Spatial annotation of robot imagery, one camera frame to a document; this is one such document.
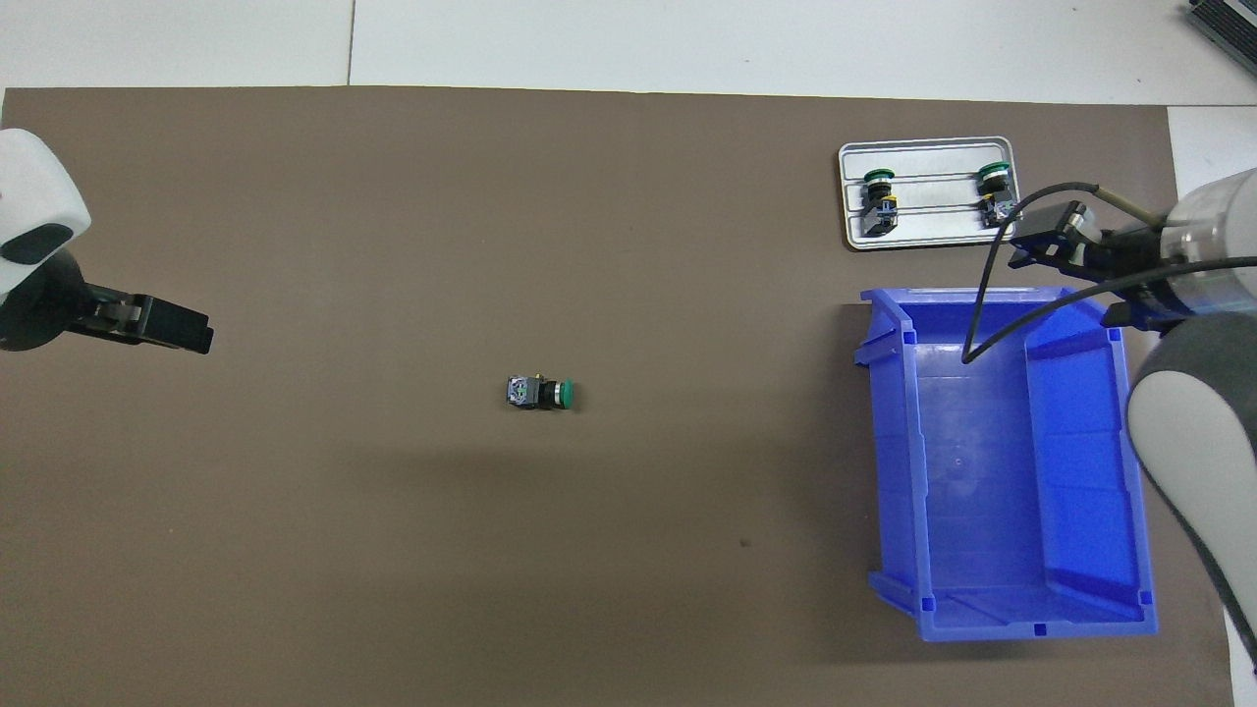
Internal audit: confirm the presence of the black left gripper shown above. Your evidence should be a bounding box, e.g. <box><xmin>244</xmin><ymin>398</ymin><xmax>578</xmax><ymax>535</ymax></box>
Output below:
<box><xmin>0</xmin><ymin>250</ymin><xmax>215</xmax><ymax>356</ymax></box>

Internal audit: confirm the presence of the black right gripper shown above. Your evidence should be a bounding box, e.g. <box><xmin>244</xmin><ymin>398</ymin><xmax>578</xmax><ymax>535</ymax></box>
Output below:
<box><xmin>1008</xmin><ymin>200</ymin><xmax>1175</xmax><ymax>331</ymax></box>

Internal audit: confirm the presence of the green push button switch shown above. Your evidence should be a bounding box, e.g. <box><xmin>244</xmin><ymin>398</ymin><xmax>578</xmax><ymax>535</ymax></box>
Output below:
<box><xmin>505</xmin><ymin>374</ymin><xmax>578</xmax><ymax>413</ymax></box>
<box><xmin>861</xmin><ymin>169</ymin><xmax>902</xmax><ymax>240</ymax></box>
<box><xmin>977</xmin><ymin>162</ymin><xmax>1022</xmax><ymax>232</ymax></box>

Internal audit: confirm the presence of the grey metal tray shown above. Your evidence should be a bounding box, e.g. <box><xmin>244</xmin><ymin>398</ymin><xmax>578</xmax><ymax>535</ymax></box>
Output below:
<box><xmin>838</xmin><ymin>136</ymin><xmax>1026</xmax><ymax>251</ymax></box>

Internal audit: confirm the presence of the brown table mat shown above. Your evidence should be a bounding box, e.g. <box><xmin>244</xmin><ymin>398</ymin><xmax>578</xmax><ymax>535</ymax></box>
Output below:
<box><xmin>0</xmin><ymin>86</ymin><xmax>1236</xmax><ymax>707</ymax></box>

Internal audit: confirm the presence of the blue plastic storage bin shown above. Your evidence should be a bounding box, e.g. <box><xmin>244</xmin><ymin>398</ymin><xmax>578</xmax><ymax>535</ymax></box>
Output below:
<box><xmin>852</xmin><ymin>286</ymin><xmax>1160</xmax><ymax>643</ymax></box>

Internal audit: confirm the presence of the grey ribbed device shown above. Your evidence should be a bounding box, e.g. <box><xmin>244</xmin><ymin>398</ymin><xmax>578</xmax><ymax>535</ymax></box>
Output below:
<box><xmin>1183</xmin><ymin>0</ymin><xmax>1257</xmax><ymax>52</ymax></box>

